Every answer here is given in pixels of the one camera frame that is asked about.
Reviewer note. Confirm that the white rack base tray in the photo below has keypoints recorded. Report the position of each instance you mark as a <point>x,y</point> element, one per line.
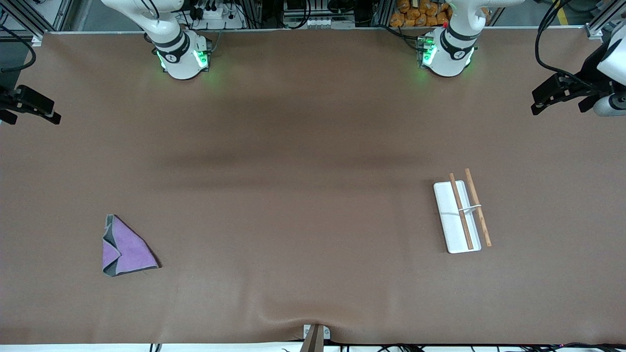
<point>449,220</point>

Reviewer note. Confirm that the black equipment with white connectors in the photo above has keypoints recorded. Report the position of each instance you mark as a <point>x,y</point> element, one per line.
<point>318,12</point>

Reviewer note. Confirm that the aluminium frame profile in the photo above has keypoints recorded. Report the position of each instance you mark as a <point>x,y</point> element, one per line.
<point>29,17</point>
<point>604,19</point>

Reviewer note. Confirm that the aluminium camera mount pole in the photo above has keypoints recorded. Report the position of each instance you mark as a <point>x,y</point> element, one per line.
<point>313,340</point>

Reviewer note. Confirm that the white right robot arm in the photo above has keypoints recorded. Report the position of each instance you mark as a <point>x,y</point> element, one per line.
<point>181,54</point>

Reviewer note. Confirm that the purple and grey microfibre towel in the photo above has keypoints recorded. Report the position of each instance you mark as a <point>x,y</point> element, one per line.
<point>127,249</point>

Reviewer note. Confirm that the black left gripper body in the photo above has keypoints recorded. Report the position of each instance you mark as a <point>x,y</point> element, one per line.
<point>590,75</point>

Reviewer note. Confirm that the white power strip with plugs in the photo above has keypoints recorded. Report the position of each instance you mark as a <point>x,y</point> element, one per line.
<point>217,14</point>

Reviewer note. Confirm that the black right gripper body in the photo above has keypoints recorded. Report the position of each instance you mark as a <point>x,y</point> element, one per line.
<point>13,99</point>

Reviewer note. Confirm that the pile of orange items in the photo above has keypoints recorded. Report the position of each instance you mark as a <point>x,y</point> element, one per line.
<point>420,12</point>

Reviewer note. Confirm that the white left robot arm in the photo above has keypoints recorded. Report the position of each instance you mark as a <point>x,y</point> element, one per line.
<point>447,54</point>

